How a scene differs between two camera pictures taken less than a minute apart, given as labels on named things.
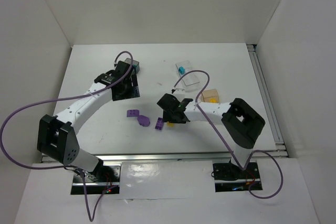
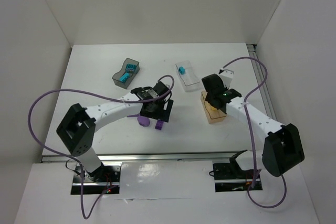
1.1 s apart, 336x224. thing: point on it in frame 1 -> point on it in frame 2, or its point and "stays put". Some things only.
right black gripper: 169,115 -> 215,100
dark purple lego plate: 159,123 stays put
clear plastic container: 190,81 stays put
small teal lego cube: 181,70 stays put
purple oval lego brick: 143,120 stays put
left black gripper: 126,92 -> 163,114
